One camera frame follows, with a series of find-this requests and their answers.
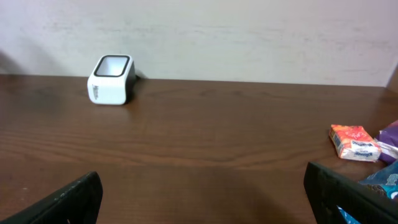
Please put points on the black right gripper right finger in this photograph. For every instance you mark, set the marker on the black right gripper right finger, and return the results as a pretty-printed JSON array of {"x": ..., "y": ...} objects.
[{"x": 326, "y": 190}]

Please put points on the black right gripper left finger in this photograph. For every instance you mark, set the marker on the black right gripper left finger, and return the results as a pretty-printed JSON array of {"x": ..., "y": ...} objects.
[{"x": 77, "y": 202}]

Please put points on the orange tissue packet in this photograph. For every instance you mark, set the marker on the orange tissue packet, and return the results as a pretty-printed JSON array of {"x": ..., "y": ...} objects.
[{"x": 354, "y": 143}]

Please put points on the blue biscuit packet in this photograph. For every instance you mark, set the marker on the blue biscuit packet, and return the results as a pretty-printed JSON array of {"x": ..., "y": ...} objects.
[{"x": 382, "y": 183}]

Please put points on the purple Carefree pad pack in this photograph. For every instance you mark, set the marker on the purple Carefree pad pack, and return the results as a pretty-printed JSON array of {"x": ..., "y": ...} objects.
[{"x": 387, "y": 141}]

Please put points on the white barcode scanner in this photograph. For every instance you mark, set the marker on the white barcode scanner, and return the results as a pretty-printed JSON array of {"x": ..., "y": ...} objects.
[{"x": 111, "y": 82}]

